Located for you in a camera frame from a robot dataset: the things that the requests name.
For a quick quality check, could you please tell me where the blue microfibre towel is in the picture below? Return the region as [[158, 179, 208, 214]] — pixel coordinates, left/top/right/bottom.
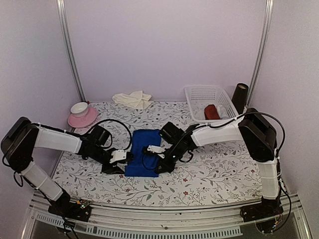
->
[[125, 129, 161, 178]]

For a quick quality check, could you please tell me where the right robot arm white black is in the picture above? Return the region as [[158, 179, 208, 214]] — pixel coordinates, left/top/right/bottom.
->
[[147, 108, 282, 217]]

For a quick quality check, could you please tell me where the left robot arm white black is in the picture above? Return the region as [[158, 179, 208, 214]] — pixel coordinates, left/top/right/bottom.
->
[[0, 117, 128, 216]]

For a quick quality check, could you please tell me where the pink saucer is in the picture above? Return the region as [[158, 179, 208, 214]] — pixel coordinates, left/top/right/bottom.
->
[[67, 107, 98, 128]]

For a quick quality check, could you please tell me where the white teacup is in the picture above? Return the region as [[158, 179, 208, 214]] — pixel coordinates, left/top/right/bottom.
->
[[70, 102, 89, 118]]

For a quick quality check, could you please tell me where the red-brown rolled towel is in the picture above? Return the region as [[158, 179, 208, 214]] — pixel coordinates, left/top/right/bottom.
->
[[204, 105, 220, 120]]

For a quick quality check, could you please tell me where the white perforated plastic basket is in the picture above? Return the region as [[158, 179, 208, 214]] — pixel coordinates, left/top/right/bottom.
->
[[184, 85, 239, 124]]

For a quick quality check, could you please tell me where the clear plastic item in basket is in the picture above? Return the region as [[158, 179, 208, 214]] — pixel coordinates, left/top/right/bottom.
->
[[216, 105, 229, 120]]

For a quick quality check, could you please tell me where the floral patterned table mat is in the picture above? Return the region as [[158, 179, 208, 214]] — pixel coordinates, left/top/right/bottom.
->
[[53, 102, 262, 207]]

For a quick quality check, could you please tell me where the cream crumpled cloth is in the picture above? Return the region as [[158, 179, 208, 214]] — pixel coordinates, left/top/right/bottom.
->
[[112, 91, 153, 110]]

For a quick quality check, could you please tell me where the dark brown cylinder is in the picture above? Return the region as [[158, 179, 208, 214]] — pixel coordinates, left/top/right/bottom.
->
[[231, 83, 249, 114]]

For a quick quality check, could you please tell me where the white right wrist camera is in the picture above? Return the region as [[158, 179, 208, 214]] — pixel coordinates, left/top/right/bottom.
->
[[143, 145, 166, 159]]

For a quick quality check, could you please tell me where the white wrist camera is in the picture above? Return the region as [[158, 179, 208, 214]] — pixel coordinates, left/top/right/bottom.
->
[[109, 149, 133, 164], [143, 145, 166, 159]]

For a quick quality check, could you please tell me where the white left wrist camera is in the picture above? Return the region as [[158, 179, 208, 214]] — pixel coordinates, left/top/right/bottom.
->
[[109, 149, 133, 164]]

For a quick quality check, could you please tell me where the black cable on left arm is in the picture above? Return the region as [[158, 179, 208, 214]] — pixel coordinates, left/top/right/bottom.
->
[[86, 119, 133, 152]]

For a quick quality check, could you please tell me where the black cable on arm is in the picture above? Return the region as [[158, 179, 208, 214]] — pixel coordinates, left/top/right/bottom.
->
[[86, 119, 133, 152], [141, 112, 292, 220]]

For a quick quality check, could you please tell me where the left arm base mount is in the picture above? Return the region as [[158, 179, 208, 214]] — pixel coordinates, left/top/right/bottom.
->
[[48, 200, 92, 222]]

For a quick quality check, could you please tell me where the aluminium front rail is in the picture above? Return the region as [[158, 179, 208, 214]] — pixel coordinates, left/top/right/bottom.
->
[[21, 193, 315, 239]]

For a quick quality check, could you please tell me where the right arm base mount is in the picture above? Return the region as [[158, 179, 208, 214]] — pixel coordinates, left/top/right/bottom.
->
[[240, 203, 284, 222]]

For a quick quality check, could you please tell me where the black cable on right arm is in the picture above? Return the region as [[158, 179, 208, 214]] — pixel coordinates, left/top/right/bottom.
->
[[141, 112, 292, 220]]

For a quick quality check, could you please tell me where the left aluminium frame post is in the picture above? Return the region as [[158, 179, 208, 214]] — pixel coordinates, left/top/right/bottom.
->
[[56, 0, 87, 102]]

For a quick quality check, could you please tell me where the aluminium frame post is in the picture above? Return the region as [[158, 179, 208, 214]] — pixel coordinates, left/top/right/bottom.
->
[[246, 0, 274, 107], [56, 0, 87, 102]]

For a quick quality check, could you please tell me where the right aluminium frame post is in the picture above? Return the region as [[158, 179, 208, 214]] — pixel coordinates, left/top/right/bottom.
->
[[246, 0, 274, 107]]

